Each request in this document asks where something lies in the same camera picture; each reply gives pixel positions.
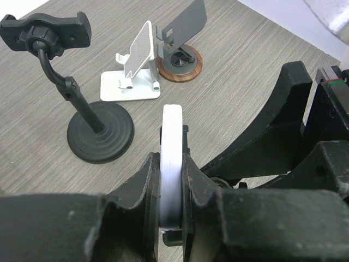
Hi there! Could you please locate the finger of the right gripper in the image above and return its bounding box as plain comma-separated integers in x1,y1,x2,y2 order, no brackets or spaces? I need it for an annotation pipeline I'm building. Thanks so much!
201,61,312,180

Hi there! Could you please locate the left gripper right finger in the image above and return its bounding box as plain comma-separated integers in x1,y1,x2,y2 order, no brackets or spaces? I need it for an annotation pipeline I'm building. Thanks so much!
182,155,348,261

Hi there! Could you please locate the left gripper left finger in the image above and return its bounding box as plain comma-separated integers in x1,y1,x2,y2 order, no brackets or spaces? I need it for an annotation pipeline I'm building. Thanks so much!
1,153,160,261

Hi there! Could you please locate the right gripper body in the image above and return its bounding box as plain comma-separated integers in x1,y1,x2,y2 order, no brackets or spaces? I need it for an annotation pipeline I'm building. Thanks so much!
262,65,348,199

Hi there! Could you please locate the black round-base phone stand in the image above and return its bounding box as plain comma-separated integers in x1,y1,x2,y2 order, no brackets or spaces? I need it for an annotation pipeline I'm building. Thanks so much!
162,124,190,247

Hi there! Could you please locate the phone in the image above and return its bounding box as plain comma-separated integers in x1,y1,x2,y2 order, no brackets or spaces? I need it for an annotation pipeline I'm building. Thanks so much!
159,104,183,231

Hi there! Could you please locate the black gooseneck phone stand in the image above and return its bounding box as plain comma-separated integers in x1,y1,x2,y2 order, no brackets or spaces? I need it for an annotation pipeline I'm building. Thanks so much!
1,11,135,164

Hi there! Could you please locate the wooden base phone stand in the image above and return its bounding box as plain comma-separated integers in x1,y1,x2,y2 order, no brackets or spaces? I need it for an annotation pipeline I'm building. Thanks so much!
155,0,207,83

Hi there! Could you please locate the white folding phone stand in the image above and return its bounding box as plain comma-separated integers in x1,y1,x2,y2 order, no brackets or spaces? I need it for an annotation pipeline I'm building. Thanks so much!
100,20,160,102

